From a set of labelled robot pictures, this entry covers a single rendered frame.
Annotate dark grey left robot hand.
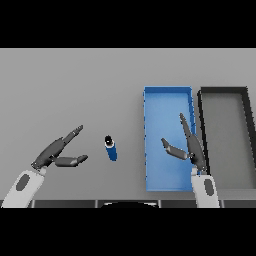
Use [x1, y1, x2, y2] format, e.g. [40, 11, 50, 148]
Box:
[30, 124, 89, 171]

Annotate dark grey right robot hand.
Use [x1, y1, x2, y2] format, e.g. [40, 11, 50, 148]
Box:
[160, 112, 208, 174]

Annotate blue bin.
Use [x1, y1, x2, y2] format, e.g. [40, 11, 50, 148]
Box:
[142, 85, 198, 193]

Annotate dark grey bin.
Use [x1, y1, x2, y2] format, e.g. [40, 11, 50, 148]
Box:
[196, 86, 256, 190]

